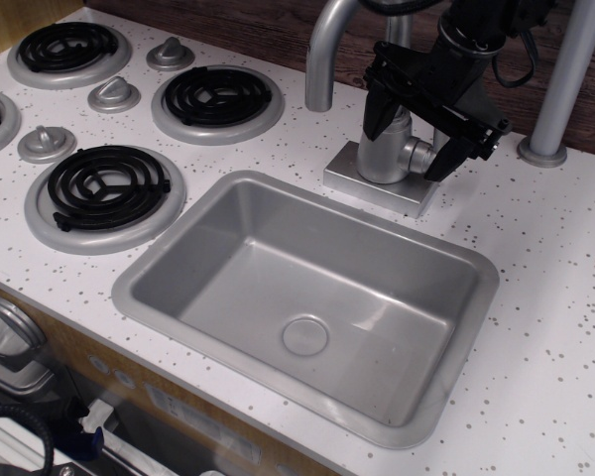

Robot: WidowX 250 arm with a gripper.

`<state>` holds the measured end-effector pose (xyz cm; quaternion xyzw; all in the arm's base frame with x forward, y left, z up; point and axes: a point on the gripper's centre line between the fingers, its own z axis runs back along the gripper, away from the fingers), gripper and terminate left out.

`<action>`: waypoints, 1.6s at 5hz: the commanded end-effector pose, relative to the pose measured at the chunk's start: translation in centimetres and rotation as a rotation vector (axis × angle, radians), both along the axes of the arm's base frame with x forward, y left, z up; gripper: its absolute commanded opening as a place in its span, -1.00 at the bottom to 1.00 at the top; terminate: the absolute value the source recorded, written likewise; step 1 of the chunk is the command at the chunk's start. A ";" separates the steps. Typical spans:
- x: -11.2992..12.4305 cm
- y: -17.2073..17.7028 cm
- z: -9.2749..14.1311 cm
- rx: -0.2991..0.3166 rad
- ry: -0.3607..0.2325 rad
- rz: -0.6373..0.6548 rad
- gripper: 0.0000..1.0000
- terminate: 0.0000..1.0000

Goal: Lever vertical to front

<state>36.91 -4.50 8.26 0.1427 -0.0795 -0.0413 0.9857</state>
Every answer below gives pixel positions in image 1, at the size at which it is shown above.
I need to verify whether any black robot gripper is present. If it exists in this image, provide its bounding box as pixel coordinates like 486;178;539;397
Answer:
363;41;512;180

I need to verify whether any silver faucet lever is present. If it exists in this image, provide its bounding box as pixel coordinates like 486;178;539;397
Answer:
398;136;436;175

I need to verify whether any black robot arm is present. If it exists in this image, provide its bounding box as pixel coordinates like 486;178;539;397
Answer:
363;1;556;181

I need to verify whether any grey vertical support pole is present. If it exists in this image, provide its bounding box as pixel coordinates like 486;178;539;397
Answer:
518;0;595;169

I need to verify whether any silver curved faucet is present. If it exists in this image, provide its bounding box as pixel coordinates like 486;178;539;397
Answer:
305;0;437;218

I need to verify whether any grey plastic sink basin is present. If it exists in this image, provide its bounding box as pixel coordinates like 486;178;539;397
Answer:
112;171;499;449

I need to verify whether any back right stove burner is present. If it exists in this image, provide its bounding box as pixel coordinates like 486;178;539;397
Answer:
151;65;285;146

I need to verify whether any grey stove knob top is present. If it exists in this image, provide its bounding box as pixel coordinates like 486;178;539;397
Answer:
146;37;195;71

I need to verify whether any grey stove knob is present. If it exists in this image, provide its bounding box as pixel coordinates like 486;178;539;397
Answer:
87;76;141;114
146;37;195;71
17;126;76;165

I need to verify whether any grey stove knob middle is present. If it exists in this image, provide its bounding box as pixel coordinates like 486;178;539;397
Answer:
87;76;141;114

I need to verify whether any front right stove burner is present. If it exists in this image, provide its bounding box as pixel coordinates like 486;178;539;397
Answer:
25;145;186;256

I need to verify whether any back left stove burner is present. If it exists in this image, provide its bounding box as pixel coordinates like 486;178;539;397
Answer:
7;22;132;90

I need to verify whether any grey stove knob lower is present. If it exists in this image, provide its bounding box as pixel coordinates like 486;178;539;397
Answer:
17;126;76;165

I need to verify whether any silver oven dial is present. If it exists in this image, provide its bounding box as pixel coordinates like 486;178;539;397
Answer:
0;297;46;371

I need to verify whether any oven door with handle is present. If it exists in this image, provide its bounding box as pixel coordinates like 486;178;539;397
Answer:
0;349;338;476

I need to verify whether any black cable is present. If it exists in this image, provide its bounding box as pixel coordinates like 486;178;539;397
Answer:
0;404;56;472

